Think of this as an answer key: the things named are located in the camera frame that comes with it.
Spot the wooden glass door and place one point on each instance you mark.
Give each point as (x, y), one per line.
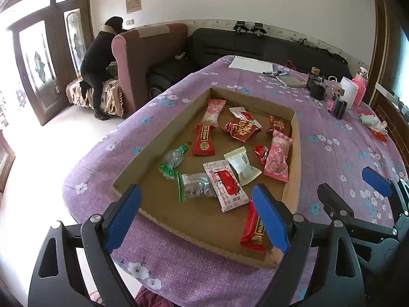
(41, 64)

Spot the dark bag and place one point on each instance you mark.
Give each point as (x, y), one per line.
(329, 56)

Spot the purple floral tablecloth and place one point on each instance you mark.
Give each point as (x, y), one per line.
(319, 153)

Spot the wooden furniture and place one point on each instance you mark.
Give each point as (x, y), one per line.
(393, 112)

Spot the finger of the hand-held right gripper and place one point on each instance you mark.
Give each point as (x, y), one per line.
(377, 182)
(330, 198)

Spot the flat red packet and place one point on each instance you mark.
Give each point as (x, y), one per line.
(380, 136)

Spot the white paper sheet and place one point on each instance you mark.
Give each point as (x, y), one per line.
(250, 63)

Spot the wooden door frame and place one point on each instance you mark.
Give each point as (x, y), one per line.
(380, 38)

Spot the small red candy packet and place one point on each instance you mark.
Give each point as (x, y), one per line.
(262, 153)

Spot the pink bottle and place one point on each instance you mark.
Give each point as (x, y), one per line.
(361, 86)

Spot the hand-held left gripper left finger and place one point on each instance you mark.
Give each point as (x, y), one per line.
(123, 217)

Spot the patterned seat cover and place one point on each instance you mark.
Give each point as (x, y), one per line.
(110, 97)

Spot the blue pen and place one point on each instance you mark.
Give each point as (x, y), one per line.
(271, 73)

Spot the white cylindrical container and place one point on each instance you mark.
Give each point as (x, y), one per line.
(348, 91)

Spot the red long snack packet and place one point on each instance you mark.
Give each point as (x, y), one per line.
(254, 230)
(203, 140)

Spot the white red snack packet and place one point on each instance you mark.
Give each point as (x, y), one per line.
(227, 185)
(241, 113)

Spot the maroon armchair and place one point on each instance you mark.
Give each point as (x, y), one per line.
(143, 57)

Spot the plain white snack packet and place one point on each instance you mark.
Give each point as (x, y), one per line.
(242, 166)

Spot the pink snack packet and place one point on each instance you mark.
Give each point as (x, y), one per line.
(214, 112)
(279, 161)

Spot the small wall plaque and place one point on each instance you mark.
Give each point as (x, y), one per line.
(133, 3)

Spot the small black device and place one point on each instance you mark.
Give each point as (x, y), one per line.
(240, 27)
(258, 28)

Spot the dark pen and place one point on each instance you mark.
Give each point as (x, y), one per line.
(281, 80)

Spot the dark red gold snack packet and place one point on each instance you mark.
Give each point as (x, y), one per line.
(281, 124)
(242, 129)

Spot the maroon clothing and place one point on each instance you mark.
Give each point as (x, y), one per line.
(150, 297)

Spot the black sofa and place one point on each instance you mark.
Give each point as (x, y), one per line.
(255, 48)

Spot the cardboard box tray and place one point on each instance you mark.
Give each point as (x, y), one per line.
(159, 204)

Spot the grey notebook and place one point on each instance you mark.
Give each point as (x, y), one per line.
(294, 81)

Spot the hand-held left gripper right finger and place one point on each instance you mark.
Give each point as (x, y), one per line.
(271, 220)

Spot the green clear snack packet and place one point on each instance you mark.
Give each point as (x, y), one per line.
(174, 163)
(195, 188)

